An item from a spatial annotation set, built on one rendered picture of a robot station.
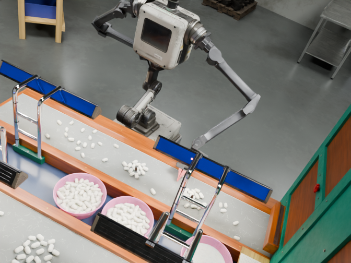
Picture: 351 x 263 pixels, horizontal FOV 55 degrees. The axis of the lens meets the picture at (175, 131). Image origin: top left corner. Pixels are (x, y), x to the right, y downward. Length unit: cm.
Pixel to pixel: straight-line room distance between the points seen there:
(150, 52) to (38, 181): 103
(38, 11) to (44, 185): 299
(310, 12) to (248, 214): 660
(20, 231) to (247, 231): 116
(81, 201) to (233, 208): 86
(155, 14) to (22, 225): 137
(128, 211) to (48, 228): 40
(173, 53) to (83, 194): 100
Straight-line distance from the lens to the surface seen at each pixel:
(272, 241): 185
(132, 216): 181
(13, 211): 182
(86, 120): 226
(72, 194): 186
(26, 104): 239
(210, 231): 185
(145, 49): 226
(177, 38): 211
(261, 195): 170
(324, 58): 627
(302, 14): 827
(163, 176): 203
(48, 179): 201
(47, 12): 463
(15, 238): 173
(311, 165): 196
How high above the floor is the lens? 221
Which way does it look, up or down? 39 degrees down
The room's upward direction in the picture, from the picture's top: 19 degrees clockwise
